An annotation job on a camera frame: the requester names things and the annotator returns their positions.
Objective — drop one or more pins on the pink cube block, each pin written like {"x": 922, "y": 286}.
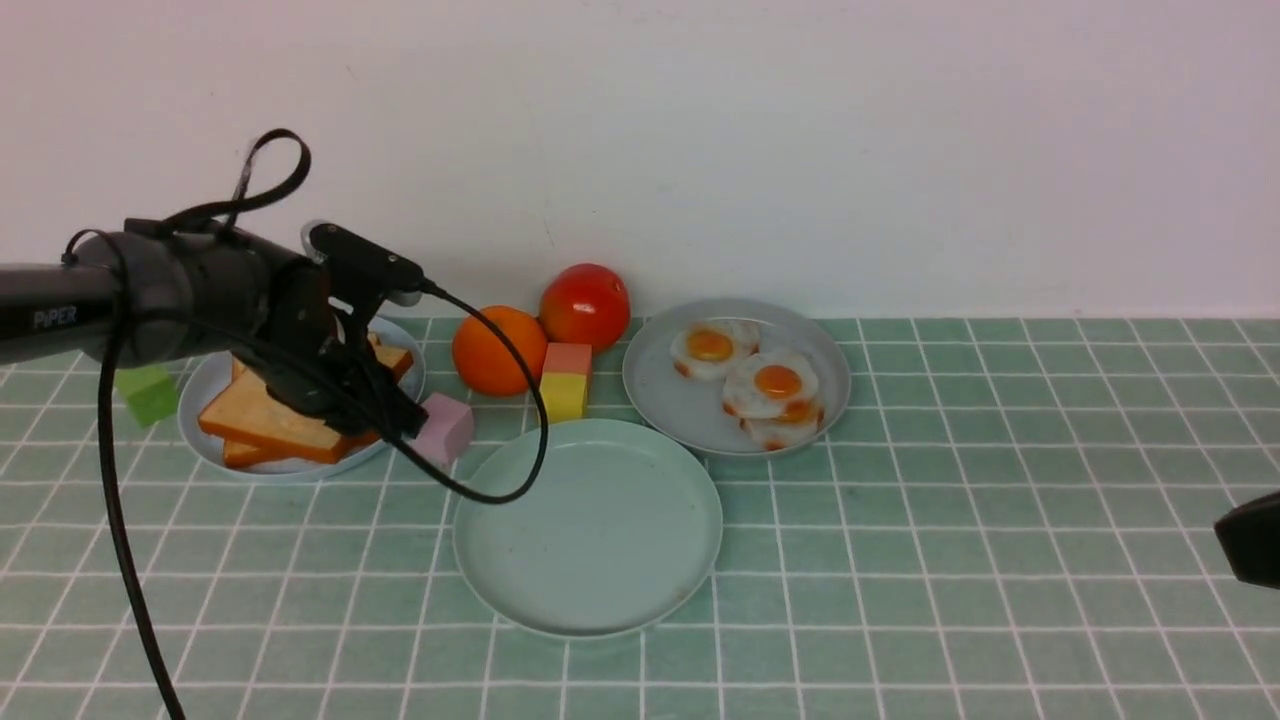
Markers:
{"x": 448, "y": 431}

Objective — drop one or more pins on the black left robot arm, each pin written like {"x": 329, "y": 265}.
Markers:
{"x": 138, "y": 298}

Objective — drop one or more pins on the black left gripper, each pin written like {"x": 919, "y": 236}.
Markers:
{"x": 334, "y": 343}

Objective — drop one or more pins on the fried egg back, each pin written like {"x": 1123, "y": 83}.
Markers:
{"x": 705, "y": 350}

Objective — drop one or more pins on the fried egg front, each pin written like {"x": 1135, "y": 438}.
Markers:
{"x": 794, "y": 428}

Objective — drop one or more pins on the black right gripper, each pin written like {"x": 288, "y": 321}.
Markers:
{"x": 1249, "y": 537}

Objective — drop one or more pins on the orange fruit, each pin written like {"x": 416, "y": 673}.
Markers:
{"x": 484, "y": 363}

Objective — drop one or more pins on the green plate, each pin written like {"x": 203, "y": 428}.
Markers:
{"x": 621, "y": 527}

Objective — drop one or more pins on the green cube block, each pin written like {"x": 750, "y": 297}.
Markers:
{"x": 149, "y": 393}

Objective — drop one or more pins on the toast slice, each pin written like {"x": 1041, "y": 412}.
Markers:
{"x": 245, "y": 407}
{"x": 320, "y": 446}

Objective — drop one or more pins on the grey plate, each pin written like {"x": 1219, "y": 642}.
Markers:
{"x": 692, "y": 412}

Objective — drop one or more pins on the yellow block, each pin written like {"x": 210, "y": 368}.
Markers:
{"x": 565, "y": 395}

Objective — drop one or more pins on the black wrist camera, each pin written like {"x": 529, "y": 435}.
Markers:
{"x": 361, "y": 271}

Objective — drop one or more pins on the fried egg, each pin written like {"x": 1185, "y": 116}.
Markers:
{"x": 794, "y": 428}
{"x": 705, "y": 350}
{"x": 769, "y": 385}

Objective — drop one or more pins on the salmon pink block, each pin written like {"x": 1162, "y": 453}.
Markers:
{"x": 568, "y": 358}

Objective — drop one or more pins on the red apple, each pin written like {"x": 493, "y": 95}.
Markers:
{"x": 586, "y": 304}

